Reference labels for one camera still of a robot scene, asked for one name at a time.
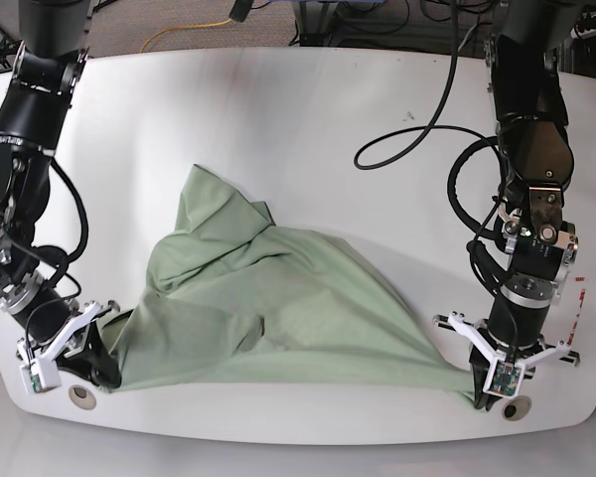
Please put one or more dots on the left table cable grommet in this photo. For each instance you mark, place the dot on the left table cable grommet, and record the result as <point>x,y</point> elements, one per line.
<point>82,398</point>

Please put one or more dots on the table cable grommet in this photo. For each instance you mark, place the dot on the table cable grommet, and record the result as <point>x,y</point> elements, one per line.
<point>82,398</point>
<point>517,408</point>

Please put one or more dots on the green T-shirt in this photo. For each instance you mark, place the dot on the green T-shirt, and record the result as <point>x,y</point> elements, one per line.
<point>231,297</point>

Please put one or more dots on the right table cable grommet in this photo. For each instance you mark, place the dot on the right table cable grommet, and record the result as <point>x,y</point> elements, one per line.
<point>517,408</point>

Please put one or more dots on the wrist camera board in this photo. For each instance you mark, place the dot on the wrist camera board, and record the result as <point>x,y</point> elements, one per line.
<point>505,380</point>
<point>34,384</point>

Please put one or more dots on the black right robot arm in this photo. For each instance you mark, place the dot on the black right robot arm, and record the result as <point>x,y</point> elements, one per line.
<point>47,67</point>

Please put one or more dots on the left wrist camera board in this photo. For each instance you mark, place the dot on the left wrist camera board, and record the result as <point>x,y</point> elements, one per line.
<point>505,380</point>

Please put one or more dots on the red tape rectangle marking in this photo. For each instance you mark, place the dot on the red tape rectangle marking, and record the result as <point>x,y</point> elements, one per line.
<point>581,282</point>

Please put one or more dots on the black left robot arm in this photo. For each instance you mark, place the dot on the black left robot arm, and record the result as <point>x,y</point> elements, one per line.
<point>523,252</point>

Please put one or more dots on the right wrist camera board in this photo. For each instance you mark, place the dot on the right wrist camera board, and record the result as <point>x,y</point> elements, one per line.
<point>34,384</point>

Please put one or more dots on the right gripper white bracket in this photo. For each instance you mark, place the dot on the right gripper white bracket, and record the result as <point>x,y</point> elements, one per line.
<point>75,348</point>

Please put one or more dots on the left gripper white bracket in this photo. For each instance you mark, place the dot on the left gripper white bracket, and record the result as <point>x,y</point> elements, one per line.
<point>510,335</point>

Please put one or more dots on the white power strip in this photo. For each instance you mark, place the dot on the white power strip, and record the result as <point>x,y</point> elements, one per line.
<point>585,27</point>

